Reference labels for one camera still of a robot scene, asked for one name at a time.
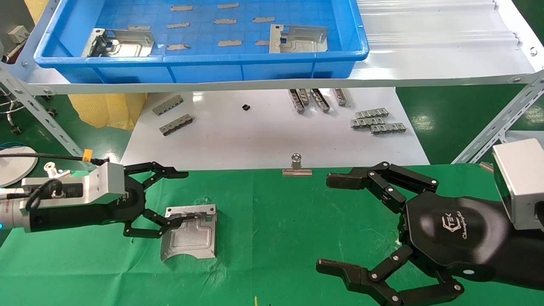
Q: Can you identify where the stamped metal bracket part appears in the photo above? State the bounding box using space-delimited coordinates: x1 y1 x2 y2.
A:
269 24 329 54
82 28 155 58
160 204 218 261

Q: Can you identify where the black cable yellow tag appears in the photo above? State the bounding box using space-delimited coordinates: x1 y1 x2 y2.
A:
0 149 110 213

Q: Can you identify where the white round base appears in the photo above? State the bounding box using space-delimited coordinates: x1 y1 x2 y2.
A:
0 146 38 187

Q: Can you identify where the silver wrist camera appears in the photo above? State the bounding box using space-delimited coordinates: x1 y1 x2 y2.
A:
21 163 127 209
492 138 544 232

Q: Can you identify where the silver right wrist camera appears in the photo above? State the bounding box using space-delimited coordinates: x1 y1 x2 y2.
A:
492 138 544 232

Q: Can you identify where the white ribbed plastic sheet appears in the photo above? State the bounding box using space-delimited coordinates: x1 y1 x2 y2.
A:
356 0 521 51

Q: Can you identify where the silver binder clip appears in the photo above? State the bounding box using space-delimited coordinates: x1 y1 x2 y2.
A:
283 153 313 176
44 162 71 179

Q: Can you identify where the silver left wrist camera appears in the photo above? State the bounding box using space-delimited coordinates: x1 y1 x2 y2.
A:
21 163 127 209

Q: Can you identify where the blue plastic bin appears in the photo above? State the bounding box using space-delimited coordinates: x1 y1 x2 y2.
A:
34 0 369 83

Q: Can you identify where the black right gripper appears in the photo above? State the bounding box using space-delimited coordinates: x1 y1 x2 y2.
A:
316 161 511 306

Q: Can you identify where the green table cloth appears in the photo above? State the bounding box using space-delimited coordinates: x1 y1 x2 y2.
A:
0 164 544 306

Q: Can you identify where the perforated steel angle brace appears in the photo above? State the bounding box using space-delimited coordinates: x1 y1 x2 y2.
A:
451 70 544 165
0 64 99 170

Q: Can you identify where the small grey box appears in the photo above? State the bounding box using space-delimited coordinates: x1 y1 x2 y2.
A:
8 25 30 43

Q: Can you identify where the white metal shelf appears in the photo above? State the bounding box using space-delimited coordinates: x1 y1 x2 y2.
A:
0 0 544 95

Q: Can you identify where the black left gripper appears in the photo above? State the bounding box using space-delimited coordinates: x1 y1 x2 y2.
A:
81 161 200 238

